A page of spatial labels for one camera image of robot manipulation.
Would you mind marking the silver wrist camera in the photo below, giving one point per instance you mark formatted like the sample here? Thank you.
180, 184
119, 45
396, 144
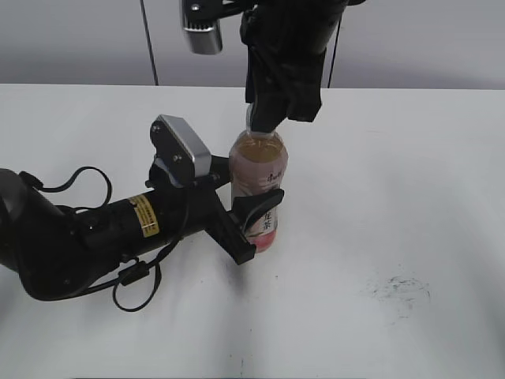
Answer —
201, 26
179, 151

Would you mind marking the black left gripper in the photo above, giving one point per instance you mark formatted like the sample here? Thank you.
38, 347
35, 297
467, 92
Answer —
185, 211

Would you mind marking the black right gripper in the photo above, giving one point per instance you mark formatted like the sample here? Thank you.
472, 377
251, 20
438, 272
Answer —
287, 43

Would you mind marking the pink oolong tea bottle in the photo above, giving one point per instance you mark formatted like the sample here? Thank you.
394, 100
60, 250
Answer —
258, 162

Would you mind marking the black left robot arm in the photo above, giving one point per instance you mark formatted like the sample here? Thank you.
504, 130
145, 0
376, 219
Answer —
61, 252

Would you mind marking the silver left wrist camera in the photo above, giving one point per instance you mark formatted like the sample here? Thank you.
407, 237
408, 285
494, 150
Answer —
179, 151

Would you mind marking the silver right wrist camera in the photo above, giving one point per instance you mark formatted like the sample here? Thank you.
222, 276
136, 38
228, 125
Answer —
201, 26

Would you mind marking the white bottle cap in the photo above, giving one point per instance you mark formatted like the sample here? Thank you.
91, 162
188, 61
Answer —
248, 117

